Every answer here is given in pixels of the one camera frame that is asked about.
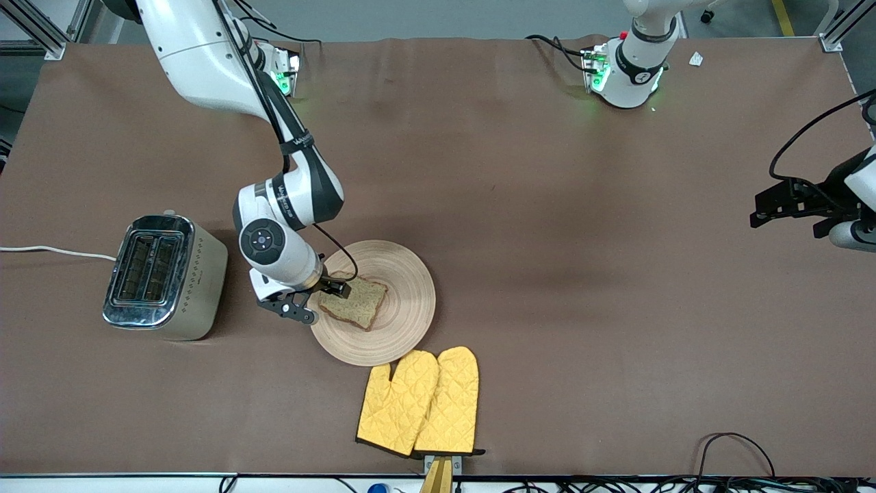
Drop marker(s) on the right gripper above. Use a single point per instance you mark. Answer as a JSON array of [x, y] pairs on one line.
[[330, 283]]

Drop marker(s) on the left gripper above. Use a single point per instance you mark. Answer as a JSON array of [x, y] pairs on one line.
[[832, 186]]

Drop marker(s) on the brown bread slice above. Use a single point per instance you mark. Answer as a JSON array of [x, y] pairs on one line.
[[363, 305]]

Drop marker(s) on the round wooden plate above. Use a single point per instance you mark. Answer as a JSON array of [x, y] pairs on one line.
[[404, 301]]

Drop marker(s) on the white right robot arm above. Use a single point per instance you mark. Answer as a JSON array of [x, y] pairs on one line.
[[205, 61]]

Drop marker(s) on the silver two-slot toaster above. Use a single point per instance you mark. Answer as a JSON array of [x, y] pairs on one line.
[[198, 287]]

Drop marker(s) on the white paper scrap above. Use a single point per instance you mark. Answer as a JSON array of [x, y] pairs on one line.
[[697, 59]]

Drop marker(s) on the black caster wheel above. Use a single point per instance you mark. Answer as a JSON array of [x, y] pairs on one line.
[[707, 16]]

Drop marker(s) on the brown table cover sheet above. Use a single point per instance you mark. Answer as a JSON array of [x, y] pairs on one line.
[[547, 205]]

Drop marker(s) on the aluminium frame profile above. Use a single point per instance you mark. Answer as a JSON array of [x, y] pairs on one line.
[[55, 49], [831, 42]]

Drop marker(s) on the small metal bracket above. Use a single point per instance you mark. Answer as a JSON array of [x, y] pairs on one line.
[[457, 465]]

